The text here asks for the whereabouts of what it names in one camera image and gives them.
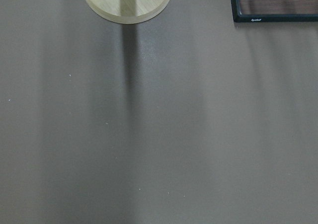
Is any wooden mug tree stand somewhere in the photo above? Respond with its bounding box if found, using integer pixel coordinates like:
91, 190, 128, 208
85, 0, 170, 24

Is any black tray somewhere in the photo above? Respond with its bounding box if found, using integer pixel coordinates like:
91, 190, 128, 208
231, 0, 318, 23

